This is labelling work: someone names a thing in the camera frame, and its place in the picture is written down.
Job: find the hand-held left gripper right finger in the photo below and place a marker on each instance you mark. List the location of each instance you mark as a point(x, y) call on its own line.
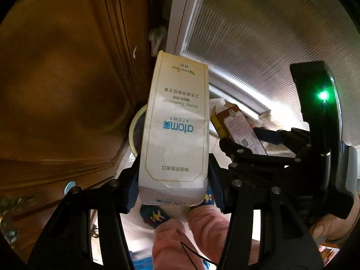
point(217, 192)

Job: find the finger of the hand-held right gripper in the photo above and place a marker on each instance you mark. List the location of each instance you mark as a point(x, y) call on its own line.
point(270, 135)
point(236, 153)

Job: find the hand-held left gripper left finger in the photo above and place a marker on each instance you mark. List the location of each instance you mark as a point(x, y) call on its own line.
point(132, 192)

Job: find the brown cardboard box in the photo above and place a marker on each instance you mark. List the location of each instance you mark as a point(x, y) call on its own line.
point(239, 126)

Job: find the long cream cardboard box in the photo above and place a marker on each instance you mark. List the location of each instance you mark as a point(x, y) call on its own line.
point(177, 135)

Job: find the black bin with cream rim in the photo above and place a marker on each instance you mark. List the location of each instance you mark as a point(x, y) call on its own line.
point(136, 129)

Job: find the person's right hand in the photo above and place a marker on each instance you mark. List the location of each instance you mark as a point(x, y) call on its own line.
point(332, 227)

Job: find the person's right shoe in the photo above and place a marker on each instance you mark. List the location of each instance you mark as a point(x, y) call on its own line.
point(208, 199)

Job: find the person's shoe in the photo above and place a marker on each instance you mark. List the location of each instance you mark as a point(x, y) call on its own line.
point(208, 199)
point(153, 215)

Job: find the person's left shoe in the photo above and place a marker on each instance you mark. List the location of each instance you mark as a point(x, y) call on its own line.
point(153, 215)

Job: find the person's left leg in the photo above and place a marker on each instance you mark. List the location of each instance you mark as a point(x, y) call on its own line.
point(174, 244)

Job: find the white cabinet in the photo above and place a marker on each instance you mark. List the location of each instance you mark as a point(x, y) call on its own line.
point(267, 33)

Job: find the brown wooden cabinet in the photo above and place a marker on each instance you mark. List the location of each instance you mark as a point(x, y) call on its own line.
point(62, 76)

